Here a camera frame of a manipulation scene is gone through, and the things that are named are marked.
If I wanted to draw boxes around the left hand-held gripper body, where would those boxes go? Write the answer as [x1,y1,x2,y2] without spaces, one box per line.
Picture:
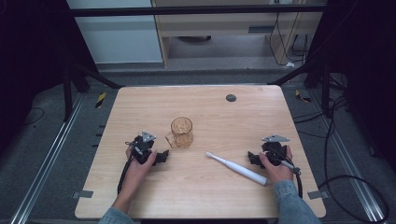
[125,131,158,166]

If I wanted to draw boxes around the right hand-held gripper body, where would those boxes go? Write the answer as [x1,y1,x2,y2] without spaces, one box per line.
[261,133,290,167]

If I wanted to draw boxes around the person's right hand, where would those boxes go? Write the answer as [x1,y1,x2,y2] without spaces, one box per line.
[258,145,294,184]

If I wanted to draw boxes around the person's left hand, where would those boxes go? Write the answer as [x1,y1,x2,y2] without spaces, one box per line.
[123,145,159,191]

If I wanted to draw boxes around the white electric toothbrush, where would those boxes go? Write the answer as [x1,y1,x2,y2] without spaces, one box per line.
[205,151,269,187]

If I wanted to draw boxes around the amber glass cup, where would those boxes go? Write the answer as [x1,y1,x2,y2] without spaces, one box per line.
[164,116,194,149]

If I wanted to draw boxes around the yellow black floor tape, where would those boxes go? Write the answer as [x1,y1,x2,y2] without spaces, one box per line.
[94,91,107,109]
[294,89,313,104]

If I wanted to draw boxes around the black metal stand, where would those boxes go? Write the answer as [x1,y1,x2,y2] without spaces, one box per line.
[61,58,126,123]
[266,57,332,119]

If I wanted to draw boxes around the white cabinet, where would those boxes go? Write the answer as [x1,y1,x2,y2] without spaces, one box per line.
[65,0,164,65]

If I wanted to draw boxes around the black curtain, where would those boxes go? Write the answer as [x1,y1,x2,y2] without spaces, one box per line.
[306,0,396,175]
[0,0,101,157]

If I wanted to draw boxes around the light wooden desk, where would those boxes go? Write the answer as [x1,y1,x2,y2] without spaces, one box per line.
[151,0,326,68]

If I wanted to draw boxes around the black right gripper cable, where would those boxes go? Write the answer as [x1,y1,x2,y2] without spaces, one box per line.
[270,148,304,200]

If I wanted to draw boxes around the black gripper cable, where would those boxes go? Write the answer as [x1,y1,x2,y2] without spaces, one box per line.
[270,148,304,200]
[116,140,139,196]

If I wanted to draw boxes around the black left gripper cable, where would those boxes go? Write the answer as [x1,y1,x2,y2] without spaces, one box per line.
[116,140,139,196]

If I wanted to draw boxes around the black floor cable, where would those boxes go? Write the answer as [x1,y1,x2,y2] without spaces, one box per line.
[292,73,390,224]

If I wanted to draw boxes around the grey metal table bracket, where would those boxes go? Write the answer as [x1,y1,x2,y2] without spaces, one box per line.
[306,189,330,201]
[71,189,94,200]

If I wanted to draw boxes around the aluminium floor rail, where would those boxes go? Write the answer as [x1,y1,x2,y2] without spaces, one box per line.
[309,89,388,224]
[8,92,86,224]

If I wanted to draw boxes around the black hanging cables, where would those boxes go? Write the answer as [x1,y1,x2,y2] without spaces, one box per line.
[268,0,312,67]

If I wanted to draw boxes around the black horizontal frame bar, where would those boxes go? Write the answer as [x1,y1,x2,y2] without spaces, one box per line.
[68,4,327,18]

